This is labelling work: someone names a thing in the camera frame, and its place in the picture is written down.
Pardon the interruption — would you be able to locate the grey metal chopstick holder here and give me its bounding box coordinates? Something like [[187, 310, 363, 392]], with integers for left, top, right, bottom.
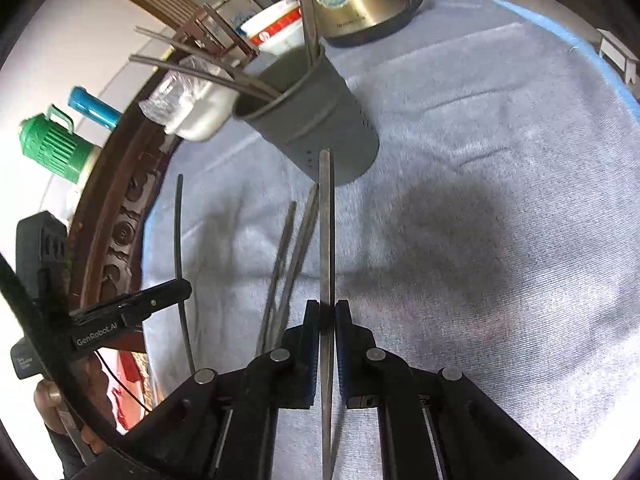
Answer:
[[232, 42, 380, 187]]

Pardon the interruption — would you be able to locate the brown wooden chair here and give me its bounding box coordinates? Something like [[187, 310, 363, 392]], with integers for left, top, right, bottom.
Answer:
[[172, 2, 262, 63]]

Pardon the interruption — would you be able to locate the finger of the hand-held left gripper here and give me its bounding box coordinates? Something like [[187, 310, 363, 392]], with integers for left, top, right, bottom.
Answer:
[[70, 279, 194, 329]]

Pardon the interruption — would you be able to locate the carved wooden bench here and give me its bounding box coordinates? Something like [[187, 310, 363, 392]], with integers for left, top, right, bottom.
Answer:
[[67, 87, 187, 356]]

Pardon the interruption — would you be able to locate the grey tablecloth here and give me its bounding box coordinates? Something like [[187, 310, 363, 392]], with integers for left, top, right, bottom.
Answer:
[[142, 0, 640, 480]]

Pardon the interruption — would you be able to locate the person's left hand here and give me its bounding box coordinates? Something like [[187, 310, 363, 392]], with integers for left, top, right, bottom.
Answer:
[[33, 378, 102, 462]]

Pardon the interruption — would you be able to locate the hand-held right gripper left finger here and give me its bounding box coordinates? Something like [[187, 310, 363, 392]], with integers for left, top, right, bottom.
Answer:
[[107, 300, 321, 480]]

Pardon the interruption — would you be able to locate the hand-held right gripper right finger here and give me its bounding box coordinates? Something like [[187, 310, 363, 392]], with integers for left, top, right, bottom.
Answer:
[[334, 300, 583, 480]]

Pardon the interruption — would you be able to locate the blue thermos flask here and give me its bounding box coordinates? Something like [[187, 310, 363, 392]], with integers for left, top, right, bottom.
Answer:
[[68, 85, 124, 129]]

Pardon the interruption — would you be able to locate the small white stool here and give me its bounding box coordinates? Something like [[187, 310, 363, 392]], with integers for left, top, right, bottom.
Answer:
[[597, 28, 640, 87]]

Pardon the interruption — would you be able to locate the green thermos flask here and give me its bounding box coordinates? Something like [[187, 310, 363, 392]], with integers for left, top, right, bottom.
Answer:
[[18, 103, 104, 185]]

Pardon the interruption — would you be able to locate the blue cloth under tablecloth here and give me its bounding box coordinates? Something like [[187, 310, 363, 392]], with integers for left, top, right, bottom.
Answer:
[[487, 0, 640, 127]]

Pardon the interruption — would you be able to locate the dark metal chopstick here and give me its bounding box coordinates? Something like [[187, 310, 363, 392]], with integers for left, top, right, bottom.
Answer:
[[134, 26, 283, 98], [256, 201, 298, 357], [272, 184, 321, 343], [318, 148, 337, 480], [173, 173, 197, 377], [294, 0, 322, 65], [128, 56, 273, 102]]

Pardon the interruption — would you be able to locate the red fabric item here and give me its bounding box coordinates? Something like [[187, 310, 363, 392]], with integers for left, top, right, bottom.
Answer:
[[116, 349, 157, 432]]

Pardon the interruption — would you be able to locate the clear plastic bag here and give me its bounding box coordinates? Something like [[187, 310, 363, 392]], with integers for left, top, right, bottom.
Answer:
[[138, 55, 242, 127]]

